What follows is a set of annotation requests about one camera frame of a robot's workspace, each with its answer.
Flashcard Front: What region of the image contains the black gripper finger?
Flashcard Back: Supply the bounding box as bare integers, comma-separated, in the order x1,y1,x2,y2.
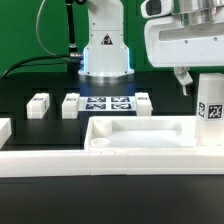
174,67,193,96

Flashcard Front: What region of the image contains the white L-shaped fixture wall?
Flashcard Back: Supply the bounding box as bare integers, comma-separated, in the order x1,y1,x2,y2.
0,150,91,178

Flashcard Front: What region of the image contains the white desk top panel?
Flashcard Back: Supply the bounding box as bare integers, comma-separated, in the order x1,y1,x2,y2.
84,116,224,175

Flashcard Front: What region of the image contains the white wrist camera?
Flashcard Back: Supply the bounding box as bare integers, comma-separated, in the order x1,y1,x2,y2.
141,0,174,19

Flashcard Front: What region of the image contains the white block at left edge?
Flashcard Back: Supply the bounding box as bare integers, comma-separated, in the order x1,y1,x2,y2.
0,118,12,149

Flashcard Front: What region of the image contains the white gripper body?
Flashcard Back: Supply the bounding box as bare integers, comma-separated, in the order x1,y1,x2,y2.
144,14,224,67

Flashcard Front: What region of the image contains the grey thin cable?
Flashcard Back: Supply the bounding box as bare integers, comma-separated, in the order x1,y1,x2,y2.
34,0,73,58

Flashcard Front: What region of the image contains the black cable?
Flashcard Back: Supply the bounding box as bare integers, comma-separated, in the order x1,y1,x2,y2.
0,53,84,81

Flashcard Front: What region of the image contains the fiducial marker sheet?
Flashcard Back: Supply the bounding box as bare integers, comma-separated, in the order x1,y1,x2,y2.
79,96,136,111

